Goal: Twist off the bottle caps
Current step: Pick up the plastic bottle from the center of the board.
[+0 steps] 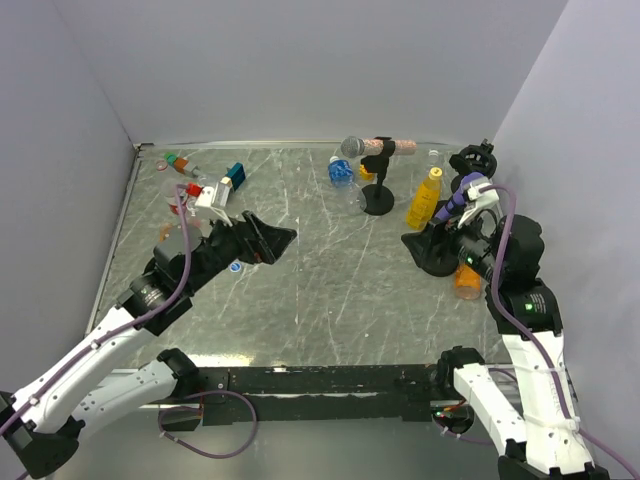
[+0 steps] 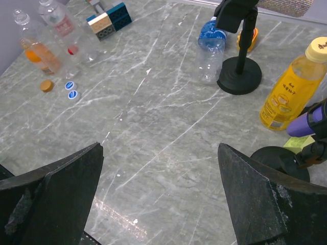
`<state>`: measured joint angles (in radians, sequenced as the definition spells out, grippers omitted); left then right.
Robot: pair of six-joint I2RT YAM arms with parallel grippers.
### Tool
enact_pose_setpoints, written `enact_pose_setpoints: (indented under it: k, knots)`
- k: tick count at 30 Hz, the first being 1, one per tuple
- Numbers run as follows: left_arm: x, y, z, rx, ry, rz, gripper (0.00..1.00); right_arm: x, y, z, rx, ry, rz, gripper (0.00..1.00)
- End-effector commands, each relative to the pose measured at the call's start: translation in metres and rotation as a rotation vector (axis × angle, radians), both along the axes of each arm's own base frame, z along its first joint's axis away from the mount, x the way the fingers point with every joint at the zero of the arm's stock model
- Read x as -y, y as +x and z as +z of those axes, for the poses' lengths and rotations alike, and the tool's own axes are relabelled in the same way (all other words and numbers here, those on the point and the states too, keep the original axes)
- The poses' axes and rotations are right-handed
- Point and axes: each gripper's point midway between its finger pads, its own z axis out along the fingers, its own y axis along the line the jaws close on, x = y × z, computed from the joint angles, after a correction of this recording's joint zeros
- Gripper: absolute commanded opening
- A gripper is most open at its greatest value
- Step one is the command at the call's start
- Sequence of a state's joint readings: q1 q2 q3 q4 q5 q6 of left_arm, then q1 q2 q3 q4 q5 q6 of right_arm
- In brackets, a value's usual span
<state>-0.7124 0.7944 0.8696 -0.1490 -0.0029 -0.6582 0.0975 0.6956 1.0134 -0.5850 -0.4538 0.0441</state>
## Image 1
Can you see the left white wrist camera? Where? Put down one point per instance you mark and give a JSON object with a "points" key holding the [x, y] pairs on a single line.
{"points": [[209, 200]]}

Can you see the red label clear bottle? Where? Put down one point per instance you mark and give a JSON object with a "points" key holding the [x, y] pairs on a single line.
{"points": [[174, 196]]}

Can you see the clear small cup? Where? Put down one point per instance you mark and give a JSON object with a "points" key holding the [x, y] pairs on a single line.
{"points": [[202, 181]]}

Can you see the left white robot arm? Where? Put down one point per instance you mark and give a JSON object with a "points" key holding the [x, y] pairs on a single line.
{"points": [[45, 421]]}

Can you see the yellow toy brick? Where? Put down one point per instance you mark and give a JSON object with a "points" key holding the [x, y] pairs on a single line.
{"points": [[365, 174]]}

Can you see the tall yellow juice bottle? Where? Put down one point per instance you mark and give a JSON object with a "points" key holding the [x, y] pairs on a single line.
{"points": [[425, 200]]}

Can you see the small orange juice bottle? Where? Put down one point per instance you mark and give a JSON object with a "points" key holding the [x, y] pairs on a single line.
{"points": [[467, 283]]}

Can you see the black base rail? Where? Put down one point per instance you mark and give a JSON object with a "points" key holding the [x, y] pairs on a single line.
{"points": [[412, 393]]}

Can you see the black round holder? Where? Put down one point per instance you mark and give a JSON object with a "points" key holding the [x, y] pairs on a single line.
{"points": [[475, 158]]}

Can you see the blue label water bottle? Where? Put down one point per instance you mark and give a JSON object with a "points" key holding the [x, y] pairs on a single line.
{"points": [[342, 178]]}

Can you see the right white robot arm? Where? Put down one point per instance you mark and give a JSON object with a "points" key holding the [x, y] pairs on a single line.
{"points": [[541, 438]]}

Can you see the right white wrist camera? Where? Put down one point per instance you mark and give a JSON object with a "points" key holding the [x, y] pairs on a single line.
{"points": [[480, 195]]}

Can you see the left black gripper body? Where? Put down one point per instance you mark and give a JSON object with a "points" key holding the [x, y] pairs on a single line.
{"points": [[226, 245]]}

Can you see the open orange juice bottle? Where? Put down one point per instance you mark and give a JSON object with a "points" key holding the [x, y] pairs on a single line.
{"points": [[165, 231]]}

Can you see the pink glitter microphone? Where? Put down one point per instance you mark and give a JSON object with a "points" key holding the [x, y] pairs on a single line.
{"points": [[353, 147]]}

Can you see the purple microphone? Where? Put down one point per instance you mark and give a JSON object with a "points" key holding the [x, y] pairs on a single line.
{"points": [[457, 201]]}

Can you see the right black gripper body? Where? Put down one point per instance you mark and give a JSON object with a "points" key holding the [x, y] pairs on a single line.
{"points": [[471, 247]]}

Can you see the colourful block stack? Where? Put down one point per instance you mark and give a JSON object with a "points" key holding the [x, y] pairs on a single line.
{"points": [[182, 165]]}

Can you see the blue and wood block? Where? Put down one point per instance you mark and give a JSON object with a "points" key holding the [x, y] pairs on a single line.
{"points": [[234, 178]]}

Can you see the clear bottle at back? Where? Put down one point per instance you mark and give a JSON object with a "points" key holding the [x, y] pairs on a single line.
{"points": [[434, 158]]}

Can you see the black microphone stand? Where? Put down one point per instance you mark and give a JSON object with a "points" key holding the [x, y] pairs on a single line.
{"points": [[379, 198]]}

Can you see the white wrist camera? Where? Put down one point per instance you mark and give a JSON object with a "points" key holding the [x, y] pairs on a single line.
{"points": [[209, 200], [480, 195]]}

